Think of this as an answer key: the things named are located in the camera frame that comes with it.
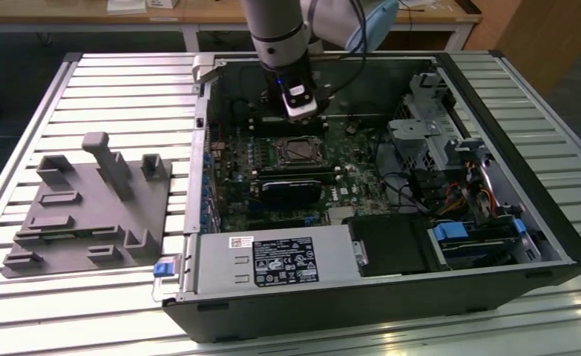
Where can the silver square CPU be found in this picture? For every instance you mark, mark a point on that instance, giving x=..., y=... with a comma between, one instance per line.
x=302, y=149

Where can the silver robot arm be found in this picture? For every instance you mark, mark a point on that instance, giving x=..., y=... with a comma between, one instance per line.
x=277, y=33

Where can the black RAM slot bank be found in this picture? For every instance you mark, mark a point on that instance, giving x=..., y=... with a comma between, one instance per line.
x=269, y=128

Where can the black CPU socket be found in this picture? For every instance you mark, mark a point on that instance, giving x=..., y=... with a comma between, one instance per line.
x=280, y=162

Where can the black graphics card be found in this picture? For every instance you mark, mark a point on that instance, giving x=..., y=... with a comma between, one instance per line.
x=290, y=190

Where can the metal disk bay cage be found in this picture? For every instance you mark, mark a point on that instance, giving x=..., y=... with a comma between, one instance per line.
x=418, y=137

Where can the green motherboard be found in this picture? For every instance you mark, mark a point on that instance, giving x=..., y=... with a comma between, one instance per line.
x=359, y=185

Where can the small white box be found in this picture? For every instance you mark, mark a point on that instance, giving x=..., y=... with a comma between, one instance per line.
x=161, y=3

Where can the wooden desk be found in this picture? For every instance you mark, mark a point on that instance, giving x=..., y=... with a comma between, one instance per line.
x=121, y=16

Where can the small silver heatsink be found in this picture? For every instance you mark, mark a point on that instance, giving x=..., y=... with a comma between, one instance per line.
x=342, y=214

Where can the silver power supply unit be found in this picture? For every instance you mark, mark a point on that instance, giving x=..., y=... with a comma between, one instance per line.
x=275, y=259

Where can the black plastic shroud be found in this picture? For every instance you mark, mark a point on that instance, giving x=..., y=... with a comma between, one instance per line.
x=394, y=244

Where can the blue disk carrier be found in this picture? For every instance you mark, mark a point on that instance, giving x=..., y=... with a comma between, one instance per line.
x=449, y=233

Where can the wooden cabinet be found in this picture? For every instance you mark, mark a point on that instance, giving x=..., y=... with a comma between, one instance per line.
x=547, y=37

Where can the grey parts rack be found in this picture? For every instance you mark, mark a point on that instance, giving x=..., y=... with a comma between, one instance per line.
x=92, y=215

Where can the blue case latch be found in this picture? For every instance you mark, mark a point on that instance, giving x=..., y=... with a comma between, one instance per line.
x=164, y=268

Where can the blue drive tab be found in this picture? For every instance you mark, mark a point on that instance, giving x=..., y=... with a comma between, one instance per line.
x=518, y=228

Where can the black open PC case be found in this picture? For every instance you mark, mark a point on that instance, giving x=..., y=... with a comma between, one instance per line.
x=368, y=315

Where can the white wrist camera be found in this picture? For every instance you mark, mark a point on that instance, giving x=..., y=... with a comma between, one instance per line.
x=299, y=105

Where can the grey case corner bracket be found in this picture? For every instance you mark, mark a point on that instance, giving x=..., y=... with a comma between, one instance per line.
x=203, y=66

